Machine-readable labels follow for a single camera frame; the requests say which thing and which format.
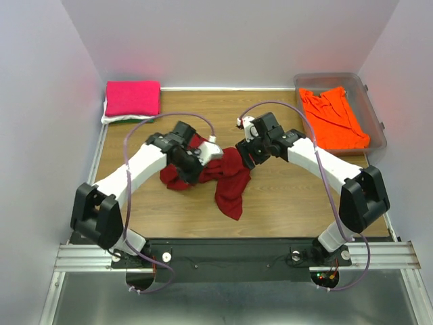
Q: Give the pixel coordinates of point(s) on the aluminium rail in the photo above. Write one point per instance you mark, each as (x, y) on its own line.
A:
(384, 255)

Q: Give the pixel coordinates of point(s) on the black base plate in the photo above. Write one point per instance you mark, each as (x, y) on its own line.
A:
(235, 259)

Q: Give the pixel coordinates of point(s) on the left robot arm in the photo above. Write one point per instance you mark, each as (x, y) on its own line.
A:
(96, 212)

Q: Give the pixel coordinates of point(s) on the folded white t shirt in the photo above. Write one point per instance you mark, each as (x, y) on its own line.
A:
(106, 120)

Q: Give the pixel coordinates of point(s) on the folded pink t shirt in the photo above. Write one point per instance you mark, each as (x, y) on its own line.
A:
(139, 98)

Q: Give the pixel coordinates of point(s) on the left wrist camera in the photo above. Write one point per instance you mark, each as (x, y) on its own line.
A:
(209, 151)

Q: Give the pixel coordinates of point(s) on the orange t shirt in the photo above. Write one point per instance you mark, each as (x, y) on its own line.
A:
(334, 123)

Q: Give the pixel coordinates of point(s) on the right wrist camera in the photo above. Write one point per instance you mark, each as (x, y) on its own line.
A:
(246, 124)

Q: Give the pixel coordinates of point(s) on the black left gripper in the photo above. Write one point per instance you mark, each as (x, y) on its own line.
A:
(191, 177)

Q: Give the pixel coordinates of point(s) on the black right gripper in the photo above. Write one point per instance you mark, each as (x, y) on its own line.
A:
(245, 147)

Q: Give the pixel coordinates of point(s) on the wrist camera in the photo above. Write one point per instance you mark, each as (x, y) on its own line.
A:
(246, 124)
(209, 151)

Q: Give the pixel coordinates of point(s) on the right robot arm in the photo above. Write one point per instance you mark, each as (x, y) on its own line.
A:
(363, 196)

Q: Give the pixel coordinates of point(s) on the dark red t shirt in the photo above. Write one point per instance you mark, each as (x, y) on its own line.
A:
(229, 172)

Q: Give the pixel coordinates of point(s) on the folded green t shirt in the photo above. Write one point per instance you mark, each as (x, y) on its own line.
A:
(134, 120)

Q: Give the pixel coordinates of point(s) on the clear plastic bin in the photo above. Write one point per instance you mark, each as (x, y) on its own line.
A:
(358, 99)

